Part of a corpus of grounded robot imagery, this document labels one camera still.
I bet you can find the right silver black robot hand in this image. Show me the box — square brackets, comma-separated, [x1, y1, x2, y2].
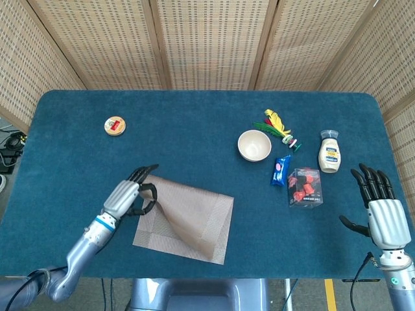
[338, 163, 412, 251]

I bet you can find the white bowl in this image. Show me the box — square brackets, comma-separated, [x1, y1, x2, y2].
[237, 129, 272, 162]

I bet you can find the clear box with red toys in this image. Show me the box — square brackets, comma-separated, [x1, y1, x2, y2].
[287, 167, 325, 208]

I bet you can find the blue table cloth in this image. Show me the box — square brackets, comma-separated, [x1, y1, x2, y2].
[0, 89, 415, 279]

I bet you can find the black coiled floor cable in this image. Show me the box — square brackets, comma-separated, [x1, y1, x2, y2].
[5, 131, 29, 153]

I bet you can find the mayonnaise squeeze bottle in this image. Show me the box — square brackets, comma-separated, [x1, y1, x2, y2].
[318, 129, 343, 174]

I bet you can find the colourful feather shuttlecock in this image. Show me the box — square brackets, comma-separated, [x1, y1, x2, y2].
[253, 109, 303, 152]

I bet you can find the blue-grey robot torso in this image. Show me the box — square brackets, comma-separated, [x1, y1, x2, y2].
[124, 277, 270, 311]

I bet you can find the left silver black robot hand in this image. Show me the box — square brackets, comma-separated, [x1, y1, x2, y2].
[102, 163, 160, 222]

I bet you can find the grey woven placemat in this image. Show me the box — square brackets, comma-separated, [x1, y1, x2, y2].
[132, 174, 235, 266]

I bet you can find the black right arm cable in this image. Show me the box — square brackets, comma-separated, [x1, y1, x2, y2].
[349, 251, 375, 311]

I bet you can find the blue snack packet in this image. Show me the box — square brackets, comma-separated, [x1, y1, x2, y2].
[270, 154, 292, 187]

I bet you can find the woven bamboo folding screen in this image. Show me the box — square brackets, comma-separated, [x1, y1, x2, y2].
[0, 0, 415, 211]

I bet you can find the white table leg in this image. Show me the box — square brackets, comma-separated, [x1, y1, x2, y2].
[284, 278, 294, 311]

